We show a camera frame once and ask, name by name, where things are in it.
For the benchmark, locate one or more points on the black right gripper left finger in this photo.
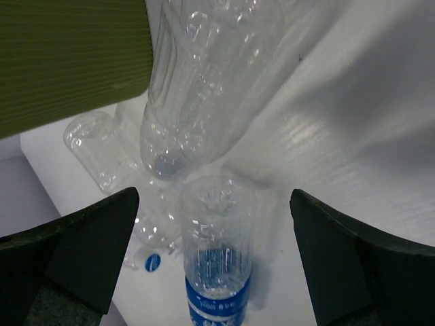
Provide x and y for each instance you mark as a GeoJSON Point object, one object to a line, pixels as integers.
{"type": "Point", "coordinates": [65, 272]}

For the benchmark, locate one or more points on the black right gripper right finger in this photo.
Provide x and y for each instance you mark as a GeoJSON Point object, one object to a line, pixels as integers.
{"type": "Point", "coordinates": [357, 274]}

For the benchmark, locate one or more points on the small clear plastic bottle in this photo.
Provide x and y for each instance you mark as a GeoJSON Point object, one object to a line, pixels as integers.
{"type": "Point", "coordinates": [102, 149]}

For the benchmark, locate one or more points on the blue label plastic bottle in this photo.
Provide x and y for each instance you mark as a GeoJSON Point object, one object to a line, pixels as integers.
{"type": "Point", "coordinates": [218, 216]}

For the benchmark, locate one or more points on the large clear plastic bottle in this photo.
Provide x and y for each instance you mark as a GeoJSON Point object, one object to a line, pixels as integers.
{"type": "Point", "coordinates": [208, 56]}

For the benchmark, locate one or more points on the olive green mesh bin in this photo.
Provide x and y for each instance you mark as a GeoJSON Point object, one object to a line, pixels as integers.
{"type": "Point", "coordinates": [62, 58]}

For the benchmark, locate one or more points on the clear bottle with blue cap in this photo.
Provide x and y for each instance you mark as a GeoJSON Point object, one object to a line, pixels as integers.
{"type": "Point", "coordinates": [156, 227]}

